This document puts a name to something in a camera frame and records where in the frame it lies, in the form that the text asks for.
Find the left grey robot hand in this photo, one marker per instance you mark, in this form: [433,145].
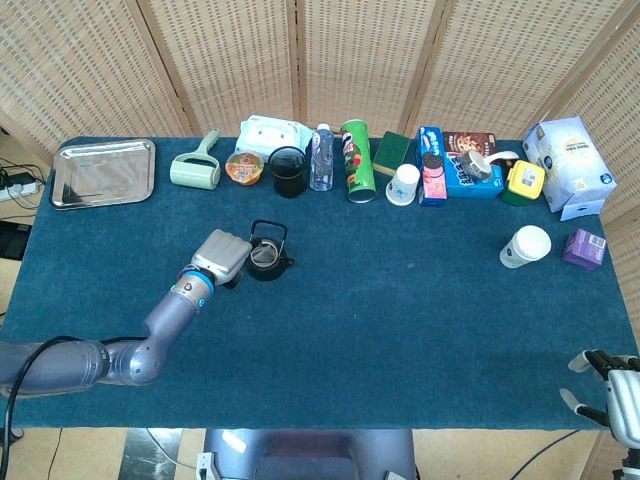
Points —
[222,255]

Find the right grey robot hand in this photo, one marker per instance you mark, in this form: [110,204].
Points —
[622,400]

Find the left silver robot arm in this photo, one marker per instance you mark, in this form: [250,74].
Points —
[165,320]

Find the black cast iron teapot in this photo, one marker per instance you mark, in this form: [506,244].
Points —
[267,271]

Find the light green mug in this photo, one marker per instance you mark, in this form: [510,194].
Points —
[195,172]

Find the orange jelly cup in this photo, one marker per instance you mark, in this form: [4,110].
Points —
[244,167]

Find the black mesh pen holder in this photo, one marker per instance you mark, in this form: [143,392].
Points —
[288,172]

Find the white wet wipes pack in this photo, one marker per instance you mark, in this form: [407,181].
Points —
[270,132]

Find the clear plastic water bottle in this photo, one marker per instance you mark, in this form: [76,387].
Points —
[321,160]

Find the shiny metal tray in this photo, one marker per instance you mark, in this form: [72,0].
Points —
[102,172]

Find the small purple box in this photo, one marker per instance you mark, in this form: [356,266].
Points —
[584,249]

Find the green chips can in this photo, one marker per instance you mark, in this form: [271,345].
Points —
[357,160]

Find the blue table cloth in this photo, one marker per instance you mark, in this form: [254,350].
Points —
[380,325]

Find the white lidded coffee cup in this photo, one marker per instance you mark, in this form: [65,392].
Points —
[527,245]

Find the white paper cup blue flower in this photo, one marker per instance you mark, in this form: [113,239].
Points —
[402,185]

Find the green and yellow sponge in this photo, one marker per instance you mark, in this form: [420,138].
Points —
[392,150]

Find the black floor device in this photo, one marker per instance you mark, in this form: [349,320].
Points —
[12,240]

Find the white power strip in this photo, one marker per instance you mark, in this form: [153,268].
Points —
[17,189]

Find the grey robot torso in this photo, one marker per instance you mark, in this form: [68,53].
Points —
[310,455]

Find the blue pink cookie box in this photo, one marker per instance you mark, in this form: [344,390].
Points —
[432,170]

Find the green container yellow lid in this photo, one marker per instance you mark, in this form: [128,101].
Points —
[524,182]

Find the pale blue tissue box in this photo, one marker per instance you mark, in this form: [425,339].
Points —
[570,160]

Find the wide blue snack box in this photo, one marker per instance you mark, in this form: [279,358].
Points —
[470,186]

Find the black wrapped tape roll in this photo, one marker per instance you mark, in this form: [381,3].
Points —
[475,164]

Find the dark brown cookie box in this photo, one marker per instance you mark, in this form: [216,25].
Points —
[467,141]

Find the white plastic spoon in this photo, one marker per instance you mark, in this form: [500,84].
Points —
[502,157]

